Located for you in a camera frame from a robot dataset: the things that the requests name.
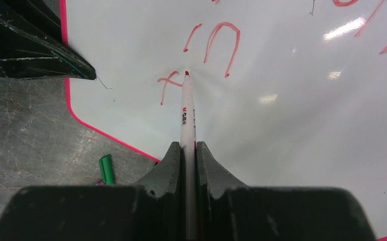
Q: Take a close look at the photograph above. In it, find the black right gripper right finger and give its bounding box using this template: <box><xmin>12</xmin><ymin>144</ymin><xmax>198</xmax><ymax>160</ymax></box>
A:
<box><xmin>196</xmin><ymin>141</ymin><xmax>247</xmax><ymax>240</ymax></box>

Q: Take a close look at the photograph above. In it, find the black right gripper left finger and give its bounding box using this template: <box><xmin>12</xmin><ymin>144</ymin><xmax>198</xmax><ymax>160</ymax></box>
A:
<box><xmin>132</xmin><ymin>142</ymin><xmax>182</xmax><ymax>240</ymax></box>

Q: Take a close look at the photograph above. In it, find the red whiteboard marker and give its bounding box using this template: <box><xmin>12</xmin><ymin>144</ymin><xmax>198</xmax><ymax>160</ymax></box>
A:
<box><xmin>180</xmin><ymin>71</ymin><xmax>198</xmax><ymax>240</ymax></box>

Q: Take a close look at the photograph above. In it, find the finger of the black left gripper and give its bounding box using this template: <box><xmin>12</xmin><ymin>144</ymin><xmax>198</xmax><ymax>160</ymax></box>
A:
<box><xmin>0</xmin><ymin>1</ymin><xmax>96</xmax><ymax>80</ymax></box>

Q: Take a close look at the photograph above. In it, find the pink framed whiteboard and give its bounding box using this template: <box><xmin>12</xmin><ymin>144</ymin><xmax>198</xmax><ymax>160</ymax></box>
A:
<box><xmin>60</xmin><ymin>1</ymin><xmax>387</xmax><ymax>240</ymax></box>

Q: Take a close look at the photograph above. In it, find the green whiteboard marker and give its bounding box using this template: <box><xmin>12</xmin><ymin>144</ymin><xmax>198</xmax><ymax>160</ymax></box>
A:
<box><xmin>99</xmin><ymin>154</ymin><xmax>115</xmax><ymax>185</ymax></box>

